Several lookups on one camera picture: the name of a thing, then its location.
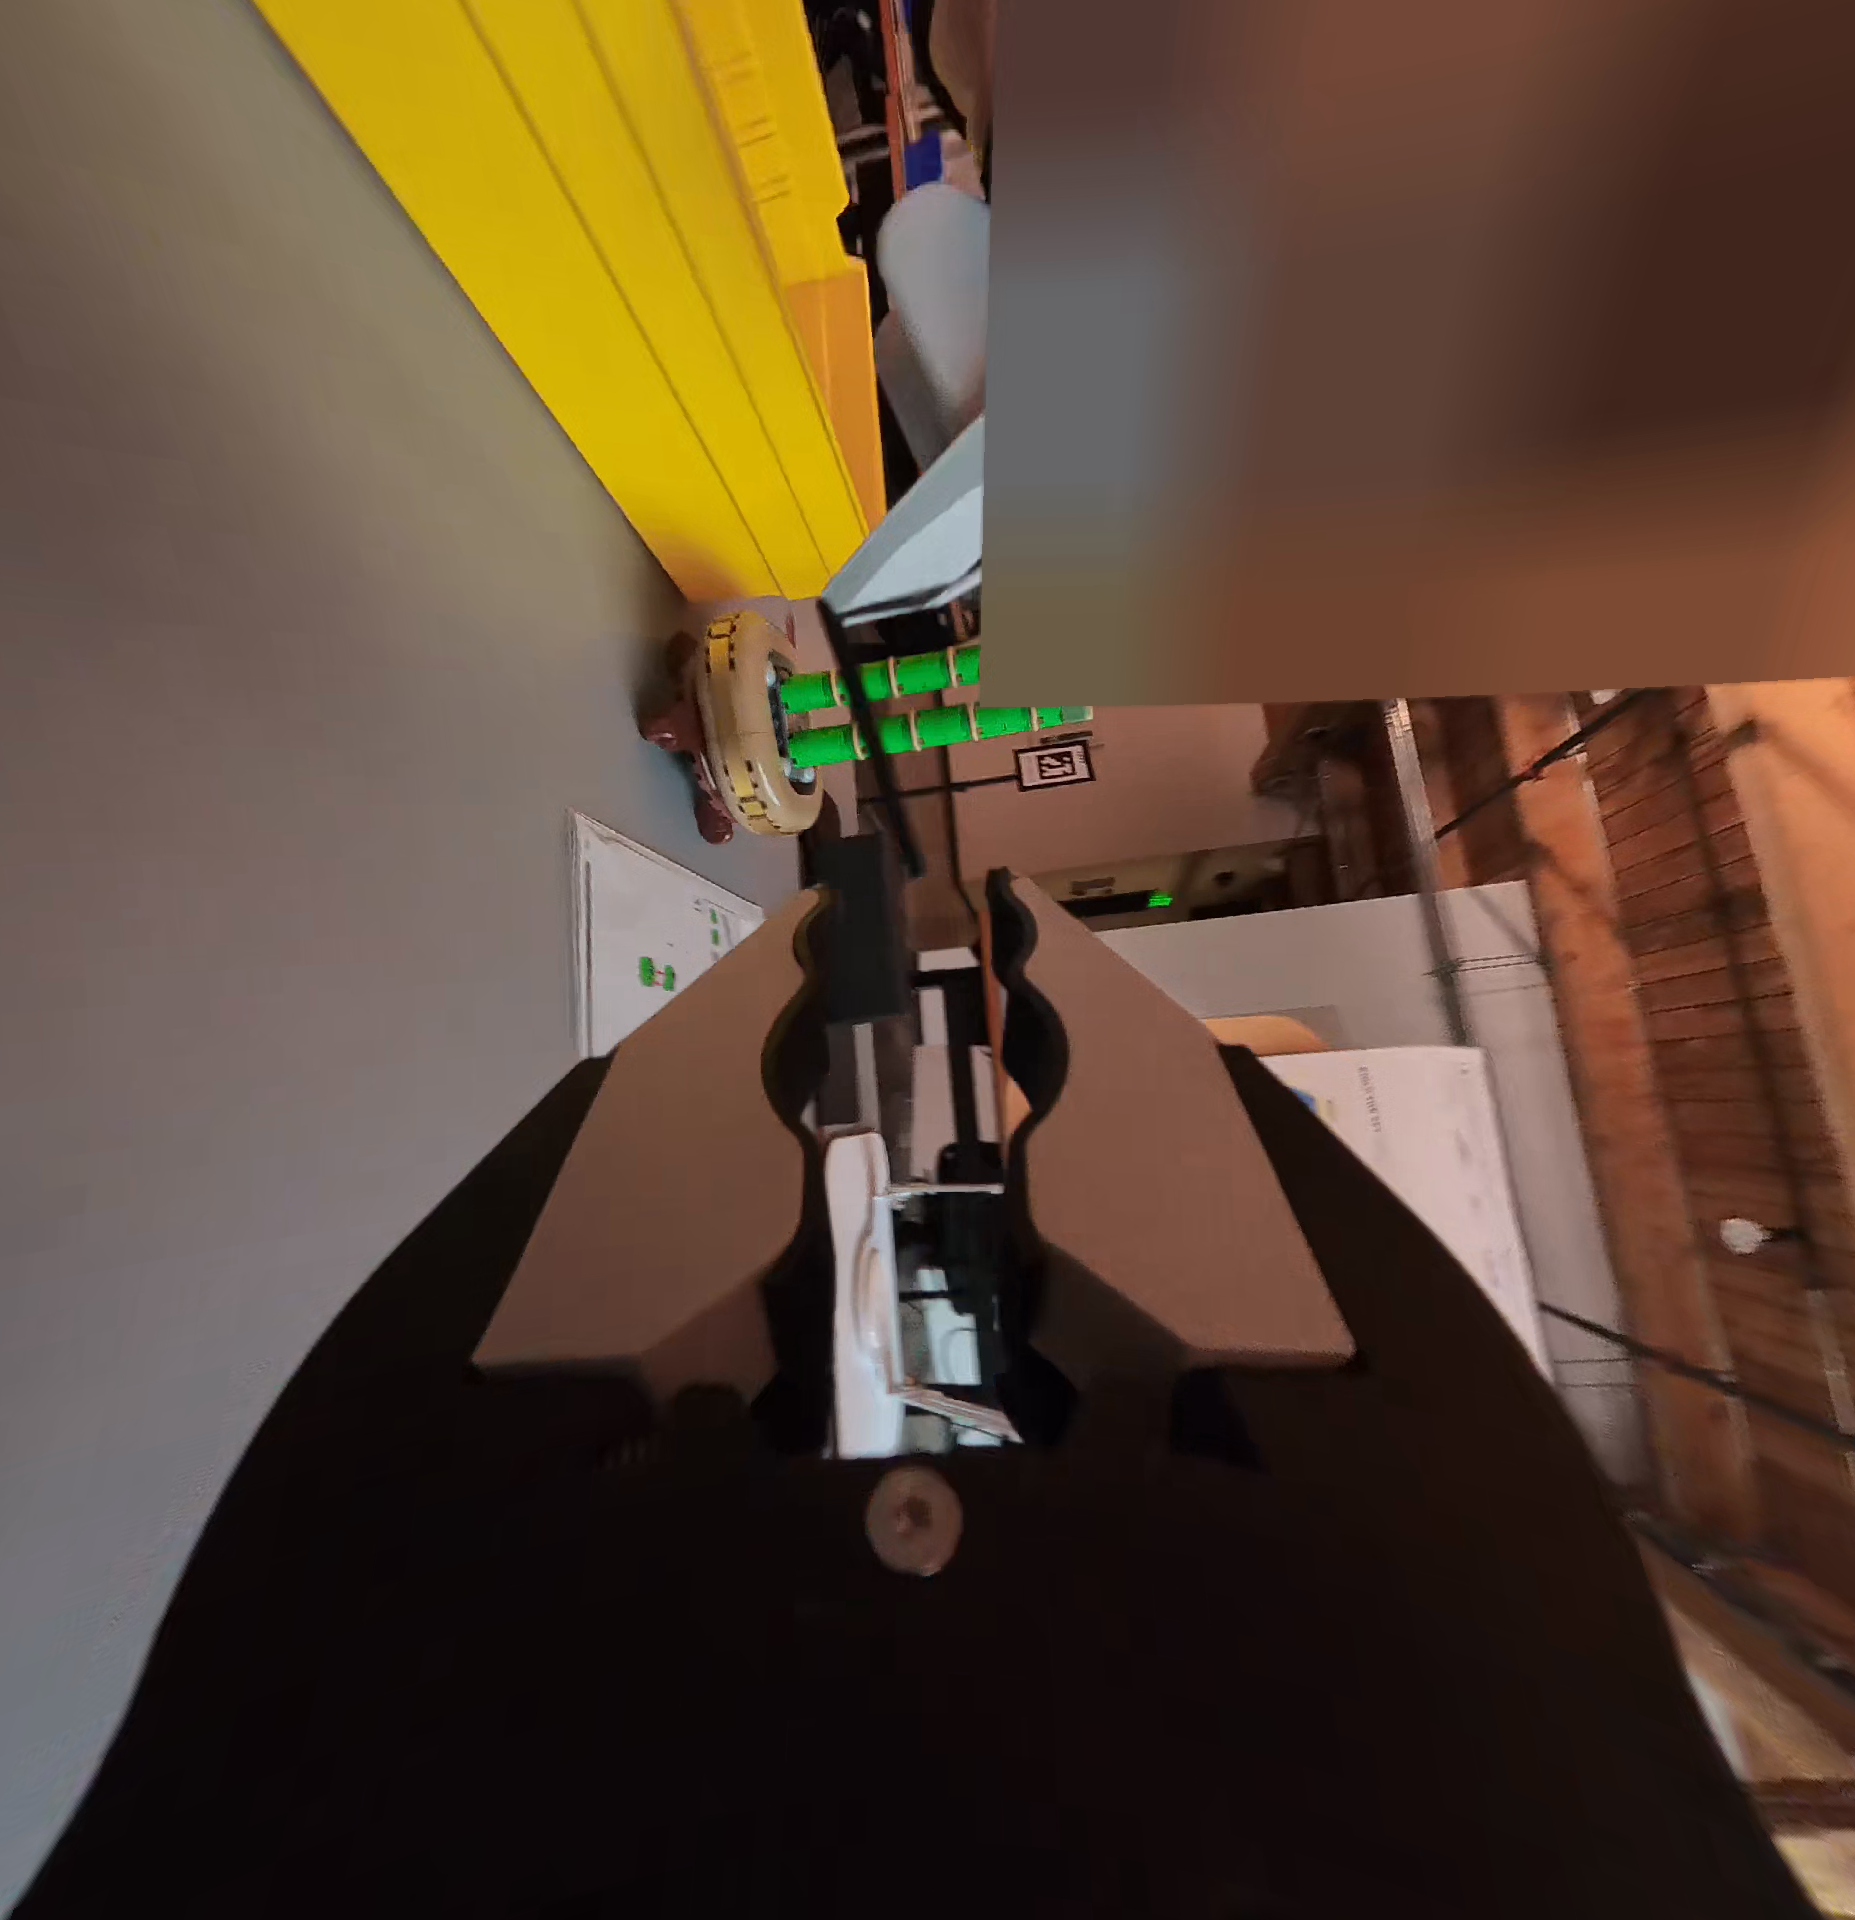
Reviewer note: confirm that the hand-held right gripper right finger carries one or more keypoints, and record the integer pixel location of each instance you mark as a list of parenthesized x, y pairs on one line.
[(1166, 1200)]

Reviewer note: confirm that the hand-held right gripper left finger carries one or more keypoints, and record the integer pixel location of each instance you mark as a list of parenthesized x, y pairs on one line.
[(640, 1200)]

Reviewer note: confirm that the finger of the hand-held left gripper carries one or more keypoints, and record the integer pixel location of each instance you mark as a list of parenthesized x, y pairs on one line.
[(911, 540)]

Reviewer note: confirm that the green bamboo brick model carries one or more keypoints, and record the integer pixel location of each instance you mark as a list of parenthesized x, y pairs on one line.
[(739, 721)]

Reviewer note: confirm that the yellow bin with leaf pieces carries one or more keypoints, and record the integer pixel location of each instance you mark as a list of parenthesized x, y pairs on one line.
[(568, 225)]

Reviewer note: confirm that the grey desk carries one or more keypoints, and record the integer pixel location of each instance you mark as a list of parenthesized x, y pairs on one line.
[(267, 750)]

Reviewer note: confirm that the printed instruction sheet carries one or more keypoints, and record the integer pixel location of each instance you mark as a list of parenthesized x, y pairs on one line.
[(1423, 1172)]

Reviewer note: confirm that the small printed tag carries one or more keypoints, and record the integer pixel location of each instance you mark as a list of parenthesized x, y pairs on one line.
[(1055, 765)]

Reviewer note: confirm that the white instruction booklet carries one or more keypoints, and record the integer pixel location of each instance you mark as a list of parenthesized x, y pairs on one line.
[(640, 931)]

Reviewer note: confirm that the black power box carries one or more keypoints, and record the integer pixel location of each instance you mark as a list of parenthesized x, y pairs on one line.
[(859, 931)]

